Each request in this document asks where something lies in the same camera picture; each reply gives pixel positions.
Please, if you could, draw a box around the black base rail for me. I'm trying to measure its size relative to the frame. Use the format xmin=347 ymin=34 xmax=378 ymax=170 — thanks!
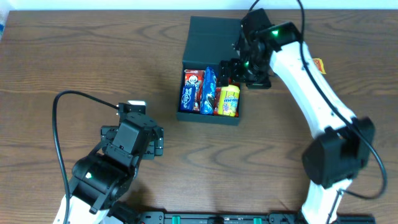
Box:
xmin=133 ymin=210 xmax=376 ymax=224

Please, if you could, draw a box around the blue Eclipse mint tin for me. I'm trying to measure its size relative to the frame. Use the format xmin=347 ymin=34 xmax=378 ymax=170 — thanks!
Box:
xmin=180 ymin=85 xmax=196 ymax=111

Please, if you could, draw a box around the dark green box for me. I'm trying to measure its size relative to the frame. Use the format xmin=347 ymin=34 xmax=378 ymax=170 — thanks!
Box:
xmin=177 ymin=16 xmax=241 ymax=126

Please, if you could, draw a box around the red snack bag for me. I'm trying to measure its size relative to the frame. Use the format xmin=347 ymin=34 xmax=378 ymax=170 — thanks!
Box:
xmin=213 ymin=79 xmax=241 ymax=118

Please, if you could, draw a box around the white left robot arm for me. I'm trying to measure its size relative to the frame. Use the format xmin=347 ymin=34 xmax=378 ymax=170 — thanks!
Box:
xmin=54 ymin=112 xmax=164 ymax=223

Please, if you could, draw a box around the yellow orange snack packet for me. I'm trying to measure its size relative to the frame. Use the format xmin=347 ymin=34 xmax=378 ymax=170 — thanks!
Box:
xmin=313 ymin=58 xmax=326 ymax=75

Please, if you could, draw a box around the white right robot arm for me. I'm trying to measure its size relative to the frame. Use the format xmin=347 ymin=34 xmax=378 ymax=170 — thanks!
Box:
xmin=218 ymin=19 xmax=374 ymax=223

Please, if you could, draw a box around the blue Oreo cookie pack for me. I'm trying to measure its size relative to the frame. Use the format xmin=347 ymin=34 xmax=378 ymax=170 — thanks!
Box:
xmin=200 ymin=67 xmax=217 ymax=115

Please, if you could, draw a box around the red Hello Panda box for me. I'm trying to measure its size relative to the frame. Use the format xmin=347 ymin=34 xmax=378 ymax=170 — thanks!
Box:
xmin=184 ymin=69 xmax=205 ymax=111

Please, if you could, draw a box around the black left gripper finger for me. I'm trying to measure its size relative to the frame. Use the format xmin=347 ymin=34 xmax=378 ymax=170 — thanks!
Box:
xmin=100 ymin=126 xmax=118 ymax=146
xmin=143 ymin=127 xmax=164 ymax=160

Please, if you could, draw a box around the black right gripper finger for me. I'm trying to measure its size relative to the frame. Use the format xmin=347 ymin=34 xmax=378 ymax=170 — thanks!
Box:
xmin=217 ymin=58 xmax=244 ymax=86
xmin=246 ymin=75 xmax=272 ymax=90

